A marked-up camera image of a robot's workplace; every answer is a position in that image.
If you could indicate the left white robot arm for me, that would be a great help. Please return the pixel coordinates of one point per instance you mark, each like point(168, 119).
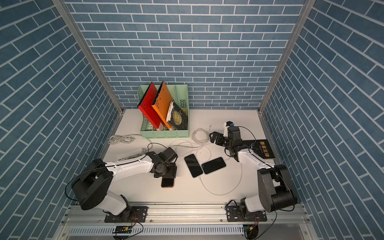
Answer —
point(92, 186)

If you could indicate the small green circuit board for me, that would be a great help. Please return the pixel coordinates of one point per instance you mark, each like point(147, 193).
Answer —
point(123, 230)

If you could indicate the white power strip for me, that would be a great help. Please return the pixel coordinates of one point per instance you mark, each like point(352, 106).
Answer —
point(131, 154)

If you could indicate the orange folder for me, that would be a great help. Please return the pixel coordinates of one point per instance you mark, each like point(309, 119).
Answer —
point(162, 102)

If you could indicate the black phone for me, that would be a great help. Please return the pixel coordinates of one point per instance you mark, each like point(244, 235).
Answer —
point(193, 165)

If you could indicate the phone with orange case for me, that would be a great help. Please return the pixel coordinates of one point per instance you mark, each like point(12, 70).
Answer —
point(167, 183)

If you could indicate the black book in rack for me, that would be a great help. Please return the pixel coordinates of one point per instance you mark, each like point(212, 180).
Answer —
point(177, 117)

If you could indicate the black book gold lettering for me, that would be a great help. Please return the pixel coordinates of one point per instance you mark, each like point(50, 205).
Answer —
point(261, 148)

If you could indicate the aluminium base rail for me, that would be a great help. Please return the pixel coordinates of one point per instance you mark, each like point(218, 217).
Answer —
point(186, 221)

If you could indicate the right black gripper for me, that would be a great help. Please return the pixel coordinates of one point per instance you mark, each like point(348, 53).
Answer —
point(220, 137)

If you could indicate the red folder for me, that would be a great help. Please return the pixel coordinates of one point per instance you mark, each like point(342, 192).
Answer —
point(145, 106)

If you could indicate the green file organizer rack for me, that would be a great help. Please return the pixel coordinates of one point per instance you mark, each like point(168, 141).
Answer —
point(179, 94)

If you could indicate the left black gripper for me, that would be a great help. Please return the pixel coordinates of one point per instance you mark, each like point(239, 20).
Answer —
point(172, 173)

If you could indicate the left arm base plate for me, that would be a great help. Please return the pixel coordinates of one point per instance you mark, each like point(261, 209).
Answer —
point(135, 214)

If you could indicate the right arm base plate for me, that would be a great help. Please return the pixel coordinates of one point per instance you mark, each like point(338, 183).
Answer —
point(233, 214)

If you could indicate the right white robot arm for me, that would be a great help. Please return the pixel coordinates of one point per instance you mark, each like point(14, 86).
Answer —
point(275, 188)

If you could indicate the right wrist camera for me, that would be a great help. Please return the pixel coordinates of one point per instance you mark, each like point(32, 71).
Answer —
point(226, 126)

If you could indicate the phone with green case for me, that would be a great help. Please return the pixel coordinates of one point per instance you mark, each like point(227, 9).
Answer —
point(213, 165)

